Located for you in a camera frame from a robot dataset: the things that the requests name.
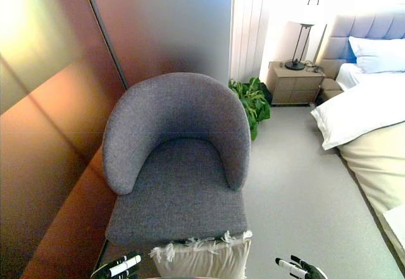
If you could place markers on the white bed pillow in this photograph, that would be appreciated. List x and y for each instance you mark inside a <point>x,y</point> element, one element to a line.
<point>378,54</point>

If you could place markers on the beige wooden nightstand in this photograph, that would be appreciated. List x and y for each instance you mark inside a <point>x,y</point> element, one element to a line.
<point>294,84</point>

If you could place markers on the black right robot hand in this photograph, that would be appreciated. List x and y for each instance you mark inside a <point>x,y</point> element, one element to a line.
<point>299,269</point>

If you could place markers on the white bed duvet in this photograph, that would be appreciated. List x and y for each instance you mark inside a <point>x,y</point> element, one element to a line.
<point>360,108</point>

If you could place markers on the green leafy potted plant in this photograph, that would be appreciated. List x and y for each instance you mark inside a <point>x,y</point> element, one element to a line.
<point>253,100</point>

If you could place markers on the black table lamp white shade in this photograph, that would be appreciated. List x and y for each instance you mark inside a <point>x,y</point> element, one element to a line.
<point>303,32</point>

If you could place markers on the bed with white bedding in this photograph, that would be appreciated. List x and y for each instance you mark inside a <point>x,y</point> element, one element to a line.
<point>376,168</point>

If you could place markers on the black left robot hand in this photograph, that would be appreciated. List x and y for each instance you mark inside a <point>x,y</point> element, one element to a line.
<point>121,266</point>

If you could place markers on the grey fabric tub armchair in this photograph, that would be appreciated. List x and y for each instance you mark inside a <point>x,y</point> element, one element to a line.
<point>177,171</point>

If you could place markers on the padded upholstered bed headboard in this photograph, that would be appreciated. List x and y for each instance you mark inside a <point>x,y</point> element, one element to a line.
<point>357,35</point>

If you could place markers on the cream fringed throw pillow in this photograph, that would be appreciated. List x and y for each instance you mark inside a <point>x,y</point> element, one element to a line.
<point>205,258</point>

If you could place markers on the small items on nightstand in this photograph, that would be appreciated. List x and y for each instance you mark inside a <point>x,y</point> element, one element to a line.
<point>311,65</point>

